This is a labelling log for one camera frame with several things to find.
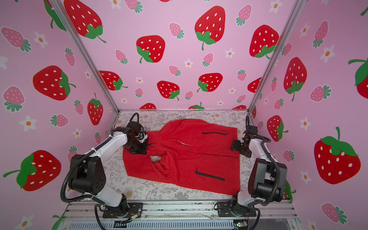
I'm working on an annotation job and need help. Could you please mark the red zip jacket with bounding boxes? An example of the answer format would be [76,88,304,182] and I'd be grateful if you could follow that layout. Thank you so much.
[123,119,241,195]

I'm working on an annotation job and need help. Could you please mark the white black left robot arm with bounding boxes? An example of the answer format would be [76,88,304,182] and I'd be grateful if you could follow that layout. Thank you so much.
[60,121,149,217]

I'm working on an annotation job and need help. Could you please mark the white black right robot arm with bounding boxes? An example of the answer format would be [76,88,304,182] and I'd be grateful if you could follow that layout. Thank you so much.
[231,125,288,216]

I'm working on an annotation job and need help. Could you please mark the floral patterned table mat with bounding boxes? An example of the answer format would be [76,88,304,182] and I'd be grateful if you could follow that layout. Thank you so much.
[103,110,248,200]

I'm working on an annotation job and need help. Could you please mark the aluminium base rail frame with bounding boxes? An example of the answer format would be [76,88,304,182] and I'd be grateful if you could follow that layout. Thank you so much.
[55,200,303,230]

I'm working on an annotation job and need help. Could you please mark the aluminium frame corner post right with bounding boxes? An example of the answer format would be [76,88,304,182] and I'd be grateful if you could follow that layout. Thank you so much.
[247,0,307,115]

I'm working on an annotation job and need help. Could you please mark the aluminium frame corner post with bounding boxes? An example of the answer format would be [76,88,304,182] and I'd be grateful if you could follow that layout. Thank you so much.
[50,0,120,114]
[247,0,307,115]

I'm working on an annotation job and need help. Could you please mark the aluminium frame corner post left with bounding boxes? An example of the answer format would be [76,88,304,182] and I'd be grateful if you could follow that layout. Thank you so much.
[50,0,120,114]

